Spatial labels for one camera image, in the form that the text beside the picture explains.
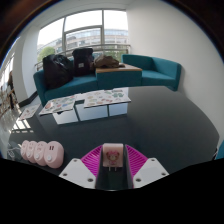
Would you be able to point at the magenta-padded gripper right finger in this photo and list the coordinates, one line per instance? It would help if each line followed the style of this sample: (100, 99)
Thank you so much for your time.
(150, 171)

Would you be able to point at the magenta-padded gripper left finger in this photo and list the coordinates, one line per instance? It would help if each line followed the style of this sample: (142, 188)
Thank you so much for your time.
(78, 173)

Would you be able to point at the pink charger block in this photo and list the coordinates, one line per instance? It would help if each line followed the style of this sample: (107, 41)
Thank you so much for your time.
(112, 156)

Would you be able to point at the pink power strip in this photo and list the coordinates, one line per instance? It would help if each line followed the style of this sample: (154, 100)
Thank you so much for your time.
(50, 155)

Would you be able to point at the colourful sticker sheet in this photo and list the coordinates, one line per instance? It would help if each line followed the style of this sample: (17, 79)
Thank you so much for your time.
(58, 105)
(106, 97)

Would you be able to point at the small sticker sheet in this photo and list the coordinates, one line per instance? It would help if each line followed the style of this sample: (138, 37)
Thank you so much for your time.
(29, 112)

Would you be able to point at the teal sofa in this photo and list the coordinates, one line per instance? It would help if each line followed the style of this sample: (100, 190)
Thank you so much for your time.
(80, 85)

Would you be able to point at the teal armchair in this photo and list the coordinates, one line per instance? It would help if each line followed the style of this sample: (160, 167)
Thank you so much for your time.
(160, 75)

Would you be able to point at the teal side table wooden top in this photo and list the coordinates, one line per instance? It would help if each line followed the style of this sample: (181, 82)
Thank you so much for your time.
(118, 78)

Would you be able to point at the group of wooden chairs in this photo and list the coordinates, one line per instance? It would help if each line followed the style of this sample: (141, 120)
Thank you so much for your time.
(5, 103)

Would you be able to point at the large black backpack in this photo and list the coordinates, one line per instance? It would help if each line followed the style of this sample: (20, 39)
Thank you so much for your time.
(57, 71)

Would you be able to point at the person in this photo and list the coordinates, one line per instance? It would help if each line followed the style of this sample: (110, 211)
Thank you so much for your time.
(11, 86)

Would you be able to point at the black backpack with label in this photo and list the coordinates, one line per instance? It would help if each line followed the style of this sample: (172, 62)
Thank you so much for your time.
(82, 61)

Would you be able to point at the brown jacket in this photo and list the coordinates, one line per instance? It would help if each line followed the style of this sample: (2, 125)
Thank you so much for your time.
(106, 61)

